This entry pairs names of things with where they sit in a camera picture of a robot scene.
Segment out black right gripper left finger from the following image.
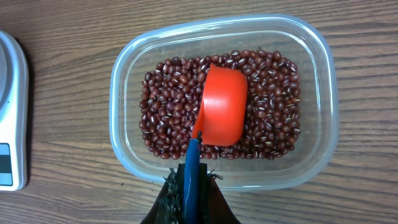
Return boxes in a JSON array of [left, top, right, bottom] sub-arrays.
[[141, 168, 183, 224]]

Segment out white digital kitchen scale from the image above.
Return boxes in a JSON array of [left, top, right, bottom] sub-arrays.
[[1, 31, 29, 191]]

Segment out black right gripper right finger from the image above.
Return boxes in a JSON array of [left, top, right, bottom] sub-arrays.
[[197, 163, 241, 224]]

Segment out red measuring scoop blue handle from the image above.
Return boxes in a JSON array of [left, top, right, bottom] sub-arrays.
[[182, 64, 248, 223]]

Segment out clear plastic container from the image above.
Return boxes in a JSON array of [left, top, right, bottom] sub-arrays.
[[109, 14, 339, 191]]

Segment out red beans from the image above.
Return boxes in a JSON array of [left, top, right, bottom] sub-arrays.
[[139, 50, 301, 160]]

